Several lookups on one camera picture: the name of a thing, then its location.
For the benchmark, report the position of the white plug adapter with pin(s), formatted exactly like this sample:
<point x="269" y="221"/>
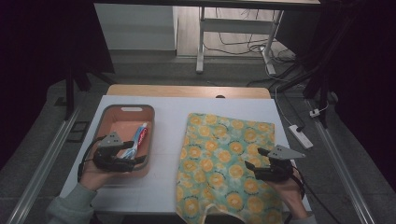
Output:
<point x="315" y="113"/>

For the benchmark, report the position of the white desk frame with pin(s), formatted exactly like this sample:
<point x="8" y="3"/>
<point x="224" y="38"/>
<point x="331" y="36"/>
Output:
<point x="236" y="25"/>

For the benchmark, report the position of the white power strip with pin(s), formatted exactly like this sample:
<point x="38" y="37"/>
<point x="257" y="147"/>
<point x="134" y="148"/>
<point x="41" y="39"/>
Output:
<point x="300" y="136"/>

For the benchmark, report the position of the blue toothbrush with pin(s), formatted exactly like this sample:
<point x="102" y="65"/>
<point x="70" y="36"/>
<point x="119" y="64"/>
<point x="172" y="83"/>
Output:
<point x="132" y="151"/>

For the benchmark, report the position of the red white toothpaste tube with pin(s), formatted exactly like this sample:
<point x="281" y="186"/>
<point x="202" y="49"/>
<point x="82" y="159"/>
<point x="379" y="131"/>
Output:
<point x="142" y="135"/>

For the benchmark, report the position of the metal floor rail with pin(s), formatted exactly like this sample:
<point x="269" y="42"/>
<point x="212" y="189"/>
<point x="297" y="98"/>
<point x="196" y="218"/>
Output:
<point x="40" y="171"/>
<point x="339" y="161"/>

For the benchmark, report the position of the orange plastic tray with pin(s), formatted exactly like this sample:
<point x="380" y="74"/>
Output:
<point x="124" y="119"/>

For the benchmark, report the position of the white cabinet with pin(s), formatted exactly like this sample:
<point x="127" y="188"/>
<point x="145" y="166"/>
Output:
<point x="134" y="26"/>

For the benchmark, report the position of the person's right hand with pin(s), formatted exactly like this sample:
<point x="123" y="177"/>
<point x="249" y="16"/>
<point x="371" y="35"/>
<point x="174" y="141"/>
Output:
<point x="291" y="193"/>

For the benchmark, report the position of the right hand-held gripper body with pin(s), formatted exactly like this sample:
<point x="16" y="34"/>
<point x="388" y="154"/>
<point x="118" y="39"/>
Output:
<point x="278" y="169"/>

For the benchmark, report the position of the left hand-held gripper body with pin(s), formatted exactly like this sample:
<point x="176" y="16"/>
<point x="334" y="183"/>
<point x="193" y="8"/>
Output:
<point x="109" y="157"/>

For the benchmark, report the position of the black floor plate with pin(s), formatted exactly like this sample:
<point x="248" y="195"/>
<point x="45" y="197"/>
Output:
<point x="77" y="131"/>

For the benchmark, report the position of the yellow patterned cloth bag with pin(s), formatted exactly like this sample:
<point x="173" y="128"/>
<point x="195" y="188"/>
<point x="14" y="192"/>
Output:
<point x="218" y="161"/>

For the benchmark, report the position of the black stand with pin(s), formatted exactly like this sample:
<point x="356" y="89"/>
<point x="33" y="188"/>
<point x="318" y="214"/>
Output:
<point x="70" y="93"/>

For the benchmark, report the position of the person's left hand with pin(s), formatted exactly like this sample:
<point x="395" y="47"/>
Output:
<point x="91" y="177"/>

